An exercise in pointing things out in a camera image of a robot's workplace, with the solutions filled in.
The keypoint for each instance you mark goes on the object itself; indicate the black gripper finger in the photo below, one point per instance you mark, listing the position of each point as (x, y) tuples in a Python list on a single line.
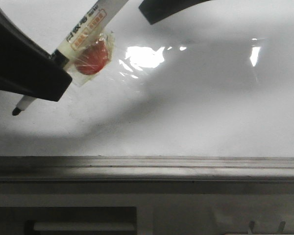
[(157, 10), (25, 68)]

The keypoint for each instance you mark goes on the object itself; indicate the white black whiteboard marker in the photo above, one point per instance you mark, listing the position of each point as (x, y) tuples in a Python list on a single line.
[(88, 28)]

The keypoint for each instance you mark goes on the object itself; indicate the red magnet with clear tape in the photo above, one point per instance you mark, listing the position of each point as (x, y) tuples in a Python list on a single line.
[(93, 59)]

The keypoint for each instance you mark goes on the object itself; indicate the grey metal whiteboard frame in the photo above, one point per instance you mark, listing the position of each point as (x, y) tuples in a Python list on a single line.
[(145, 168)]

